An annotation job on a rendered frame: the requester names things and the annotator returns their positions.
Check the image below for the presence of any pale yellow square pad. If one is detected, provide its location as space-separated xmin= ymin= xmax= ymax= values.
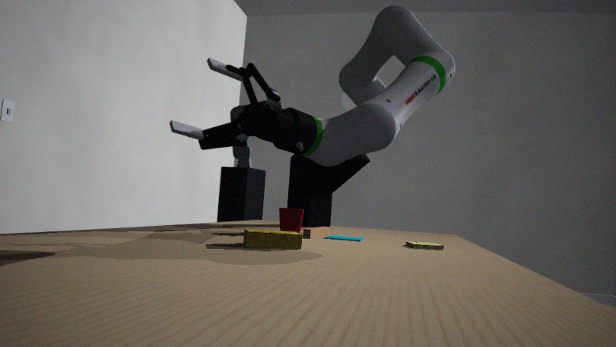
xmin=406 ymin=241 xmax=444 ymax=250

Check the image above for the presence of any red cup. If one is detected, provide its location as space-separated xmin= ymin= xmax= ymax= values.
xmin=279 ymin=208 xmax=304 ymax=233

